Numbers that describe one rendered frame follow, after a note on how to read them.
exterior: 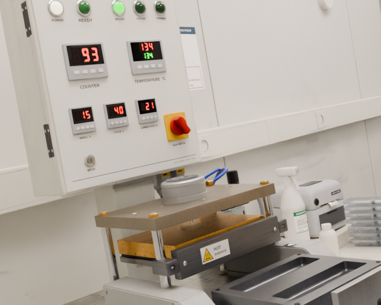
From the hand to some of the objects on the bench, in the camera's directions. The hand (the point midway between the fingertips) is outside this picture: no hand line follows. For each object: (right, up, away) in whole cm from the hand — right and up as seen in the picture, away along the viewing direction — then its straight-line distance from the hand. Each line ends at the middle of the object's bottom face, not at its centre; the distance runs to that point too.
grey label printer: (-14, -36, +107) cm, 114 cm away
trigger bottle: (-19, -38, +94) cm, 103 cm away
